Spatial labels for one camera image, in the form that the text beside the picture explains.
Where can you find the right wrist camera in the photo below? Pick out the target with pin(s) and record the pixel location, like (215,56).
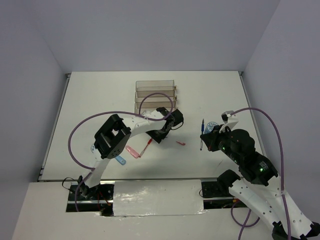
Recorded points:
(230,120)

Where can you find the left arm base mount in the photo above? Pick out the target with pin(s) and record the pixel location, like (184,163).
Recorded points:
(100,200)

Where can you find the pink correction tape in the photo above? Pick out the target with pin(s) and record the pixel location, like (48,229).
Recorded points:
(132,152)

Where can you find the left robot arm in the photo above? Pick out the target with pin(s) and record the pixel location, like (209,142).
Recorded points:
(111,139)

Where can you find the near clear drawer container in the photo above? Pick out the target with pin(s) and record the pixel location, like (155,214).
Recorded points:
(150,106)

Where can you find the blue correction tape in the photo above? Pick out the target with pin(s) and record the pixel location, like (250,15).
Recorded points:
(120,160)

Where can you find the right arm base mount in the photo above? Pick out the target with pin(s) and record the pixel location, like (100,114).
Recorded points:
(214,198)

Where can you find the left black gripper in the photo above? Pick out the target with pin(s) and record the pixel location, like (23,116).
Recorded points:
(157,138)

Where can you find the far clear drawer container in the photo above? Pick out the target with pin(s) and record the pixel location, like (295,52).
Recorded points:
(155,85)

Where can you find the clear drawer container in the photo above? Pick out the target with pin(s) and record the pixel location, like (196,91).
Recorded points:
(150,106)
(155,96)
(155,85)

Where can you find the blue tape roll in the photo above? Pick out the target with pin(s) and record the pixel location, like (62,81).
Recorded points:
(93,149)
(210,126)

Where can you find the blue gel pen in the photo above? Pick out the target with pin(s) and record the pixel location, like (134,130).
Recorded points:
(202,132)

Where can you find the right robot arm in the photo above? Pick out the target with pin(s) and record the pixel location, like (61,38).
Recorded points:
(258,185)

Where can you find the left blue tape roll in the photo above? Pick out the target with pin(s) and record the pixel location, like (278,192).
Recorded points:
(93,149)

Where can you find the red gel pen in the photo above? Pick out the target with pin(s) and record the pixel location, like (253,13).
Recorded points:
(145,148)

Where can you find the middle clear drawer container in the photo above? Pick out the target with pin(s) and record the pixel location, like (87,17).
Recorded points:
(155,96)

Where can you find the right blue tape roll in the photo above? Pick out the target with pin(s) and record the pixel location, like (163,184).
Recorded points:
(210,126)

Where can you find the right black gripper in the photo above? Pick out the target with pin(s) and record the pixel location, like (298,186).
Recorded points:
(209,139)

